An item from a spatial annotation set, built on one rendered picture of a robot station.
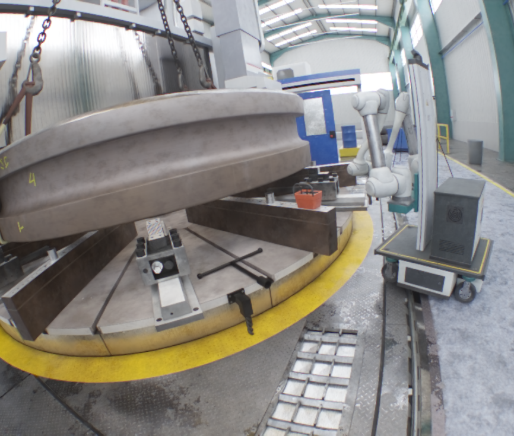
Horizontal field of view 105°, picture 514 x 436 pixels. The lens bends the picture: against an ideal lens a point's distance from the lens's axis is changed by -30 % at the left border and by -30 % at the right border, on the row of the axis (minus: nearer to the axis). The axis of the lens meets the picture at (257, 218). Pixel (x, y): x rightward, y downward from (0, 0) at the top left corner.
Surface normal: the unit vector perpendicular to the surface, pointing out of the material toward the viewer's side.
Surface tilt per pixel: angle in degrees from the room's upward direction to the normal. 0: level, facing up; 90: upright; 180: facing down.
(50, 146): 90
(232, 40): 90
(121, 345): 90
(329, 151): 90
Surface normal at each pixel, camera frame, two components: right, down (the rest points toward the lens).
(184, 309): 0.37, 0.22
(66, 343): 0.04, 0.29
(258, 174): 0.69, 0.12
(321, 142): -0.39, 0.33
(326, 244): -0.70, 0.31
